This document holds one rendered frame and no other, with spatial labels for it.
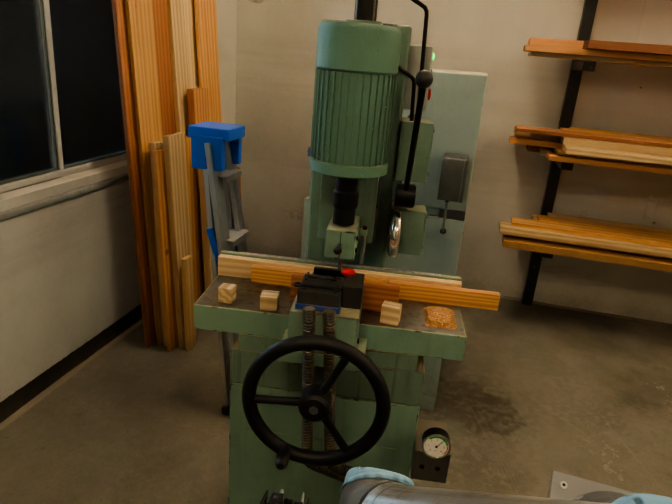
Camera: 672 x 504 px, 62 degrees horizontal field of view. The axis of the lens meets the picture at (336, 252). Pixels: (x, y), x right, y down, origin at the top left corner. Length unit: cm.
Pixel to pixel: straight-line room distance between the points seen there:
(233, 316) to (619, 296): 304
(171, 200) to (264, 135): 137
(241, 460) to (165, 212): 147
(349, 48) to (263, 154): 277
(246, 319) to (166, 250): 149
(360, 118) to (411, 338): 48
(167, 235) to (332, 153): 161
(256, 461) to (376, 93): 90
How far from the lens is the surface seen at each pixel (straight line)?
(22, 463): 238
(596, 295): 391
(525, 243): 322
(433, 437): 129
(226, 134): 204
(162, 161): 262
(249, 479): 150
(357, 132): 118
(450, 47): 358
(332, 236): 127
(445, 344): 124
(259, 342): 127
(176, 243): 270
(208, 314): 128
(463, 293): 136
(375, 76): 118
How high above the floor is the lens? 145
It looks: 20 degrees down
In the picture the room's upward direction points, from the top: 5 degrees clockwise
